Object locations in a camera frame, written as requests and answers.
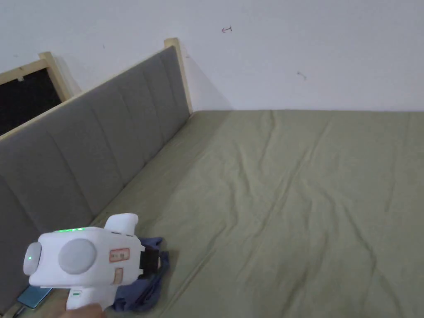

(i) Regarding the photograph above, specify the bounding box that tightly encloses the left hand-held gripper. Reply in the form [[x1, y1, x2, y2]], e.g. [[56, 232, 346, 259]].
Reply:
[[23, 213, 160, 312]]

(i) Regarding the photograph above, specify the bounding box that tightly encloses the dark blue shirt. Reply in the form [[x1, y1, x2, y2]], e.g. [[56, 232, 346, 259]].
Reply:
[[109, 236, 170, 313]]

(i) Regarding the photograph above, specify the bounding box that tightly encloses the person's left hand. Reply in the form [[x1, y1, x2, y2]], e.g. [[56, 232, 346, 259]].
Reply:
[[49, 303, 104, 318]]

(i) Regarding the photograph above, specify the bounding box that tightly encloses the teal phone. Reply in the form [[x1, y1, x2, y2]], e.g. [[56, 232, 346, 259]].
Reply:
[[17, 286, 53, 310]]

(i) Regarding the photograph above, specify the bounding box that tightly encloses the grey padded headboard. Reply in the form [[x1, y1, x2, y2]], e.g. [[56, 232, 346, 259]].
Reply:
[[0, 38, 193, 308]]

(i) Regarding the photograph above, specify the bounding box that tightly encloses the bed with pale green sheet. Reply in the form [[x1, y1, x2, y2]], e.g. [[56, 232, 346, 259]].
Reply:
[[0, 110, 424, 318]]

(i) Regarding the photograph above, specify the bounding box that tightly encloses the wooden frame with black panel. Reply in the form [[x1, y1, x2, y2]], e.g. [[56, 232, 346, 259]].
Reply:
[[0, 52, 72, 136]]

